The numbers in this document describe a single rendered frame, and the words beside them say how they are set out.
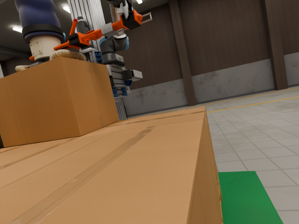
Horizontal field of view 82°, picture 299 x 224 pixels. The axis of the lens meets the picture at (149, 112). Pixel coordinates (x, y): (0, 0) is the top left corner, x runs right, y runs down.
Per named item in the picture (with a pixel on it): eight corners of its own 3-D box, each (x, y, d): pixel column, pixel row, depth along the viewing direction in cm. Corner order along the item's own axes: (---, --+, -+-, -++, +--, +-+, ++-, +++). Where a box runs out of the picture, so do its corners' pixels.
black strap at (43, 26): (14, 39, 102) (12, 32, 102) (48, 47, 124) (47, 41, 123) (40, 26, 94) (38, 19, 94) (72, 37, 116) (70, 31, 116)
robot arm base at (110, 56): (107, 66, 168) (104, 57, 167) (120, 63, 164) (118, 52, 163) (98, 65, 153) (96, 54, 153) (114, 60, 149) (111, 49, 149)
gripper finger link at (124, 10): (118, 22, 86) (118, 8, 89) (128, 18, 84) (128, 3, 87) (115, 18, 83) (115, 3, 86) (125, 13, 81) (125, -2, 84)
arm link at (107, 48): (102, 56, 163) (98, 42, 162) (115, 54, 165) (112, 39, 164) (100, 52, 151) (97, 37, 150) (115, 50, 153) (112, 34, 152)
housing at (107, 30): (101, 34, 92) (99, 26, 91) (108, 38, 98) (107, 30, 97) (112, 30, 89) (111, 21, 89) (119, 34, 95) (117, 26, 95)
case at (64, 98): (3, 147, 105) (-15, 83, 102) (57, 130, 143) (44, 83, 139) (81, 136, 85) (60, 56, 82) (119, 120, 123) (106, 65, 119)
